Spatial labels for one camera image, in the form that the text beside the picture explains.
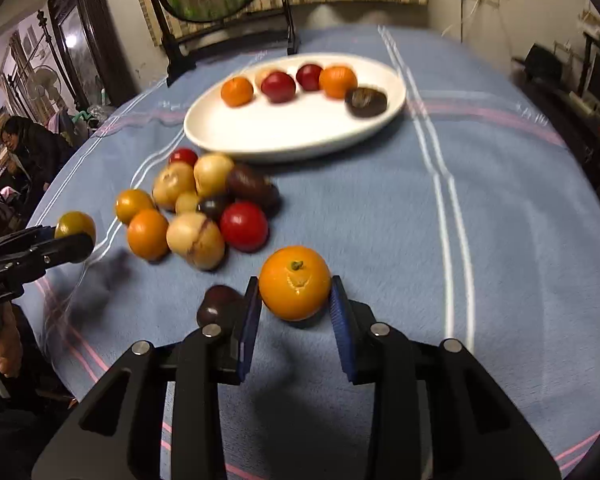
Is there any small dark purple fruit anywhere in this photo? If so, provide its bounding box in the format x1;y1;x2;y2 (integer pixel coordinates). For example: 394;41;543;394
196;196;233;223

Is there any dark brown passion fruit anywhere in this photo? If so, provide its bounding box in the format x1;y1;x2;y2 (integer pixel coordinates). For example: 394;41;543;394
344;87;388;118

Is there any round goldfish screen ornament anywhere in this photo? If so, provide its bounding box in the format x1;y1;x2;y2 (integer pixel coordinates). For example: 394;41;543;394
149;0;299;86

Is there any dark red plum back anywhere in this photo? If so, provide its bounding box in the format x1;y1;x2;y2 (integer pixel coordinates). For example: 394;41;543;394
296;63;323;92

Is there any yellow orange fruit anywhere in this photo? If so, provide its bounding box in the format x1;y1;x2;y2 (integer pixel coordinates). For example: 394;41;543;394
114;188;156;226

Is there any bright orange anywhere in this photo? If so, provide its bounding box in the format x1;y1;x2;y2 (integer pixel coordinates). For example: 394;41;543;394
126;209;169;261

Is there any red tomato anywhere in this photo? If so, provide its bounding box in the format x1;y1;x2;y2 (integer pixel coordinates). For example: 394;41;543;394
169;148;198;167
220;202;268;252

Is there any dark brown oval fruit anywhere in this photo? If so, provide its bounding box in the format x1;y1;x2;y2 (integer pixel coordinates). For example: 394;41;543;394
226;164;280;211

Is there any dark red plum front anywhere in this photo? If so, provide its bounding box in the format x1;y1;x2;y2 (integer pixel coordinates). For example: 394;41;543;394
260;70;296;104

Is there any beige pear shaped fruit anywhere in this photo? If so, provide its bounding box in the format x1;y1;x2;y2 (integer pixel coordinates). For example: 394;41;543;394
166;211;225;271

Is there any blue striped tablecloth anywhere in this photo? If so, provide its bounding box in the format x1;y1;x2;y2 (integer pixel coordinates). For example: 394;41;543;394
20;26;600;474

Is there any dark wooden framed mirror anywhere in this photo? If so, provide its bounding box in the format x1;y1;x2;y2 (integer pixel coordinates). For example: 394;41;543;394
47;0;137;110

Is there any black hat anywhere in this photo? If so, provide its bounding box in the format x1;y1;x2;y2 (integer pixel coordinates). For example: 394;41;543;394
512;44;564;84

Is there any green yellow citrus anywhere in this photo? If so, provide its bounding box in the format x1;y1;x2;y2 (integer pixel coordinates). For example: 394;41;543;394
54;211;96;243

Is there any dark red plum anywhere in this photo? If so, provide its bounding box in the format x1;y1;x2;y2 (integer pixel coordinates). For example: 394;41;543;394
260;70;296;104
296;63;323;92

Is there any person's left hand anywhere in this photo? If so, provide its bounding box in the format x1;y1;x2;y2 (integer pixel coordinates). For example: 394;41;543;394
0;302;22;378

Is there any orange with stem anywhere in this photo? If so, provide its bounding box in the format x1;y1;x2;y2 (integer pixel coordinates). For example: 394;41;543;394
259;246;332;322

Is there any white oval plate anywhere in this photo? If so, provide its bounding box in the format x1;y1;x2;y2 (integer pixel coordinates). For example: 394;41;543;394
183;52;406;162

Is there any small olive fruit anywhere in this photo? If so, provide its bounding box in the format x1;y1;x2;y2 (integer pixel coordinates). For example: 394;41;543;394
174;191;200;214

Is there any beige round fruit on plate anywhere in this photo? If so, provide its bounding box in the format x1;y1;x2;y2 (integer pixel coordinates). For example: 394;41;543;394
254;67;276;89

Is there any speckled beige fruit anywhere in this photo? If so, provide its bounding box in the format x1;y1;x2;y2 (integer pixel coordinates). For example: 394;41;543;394
151;162;196;211

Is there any seated person in background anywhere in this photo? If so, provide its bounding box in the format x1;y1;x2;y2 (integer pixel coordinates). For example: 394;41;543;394
1;116;74;203

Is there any pale yellow round fruit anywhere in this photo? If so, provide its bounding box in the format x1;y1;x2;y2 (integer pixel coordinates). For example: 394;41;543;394
194;153;234;198

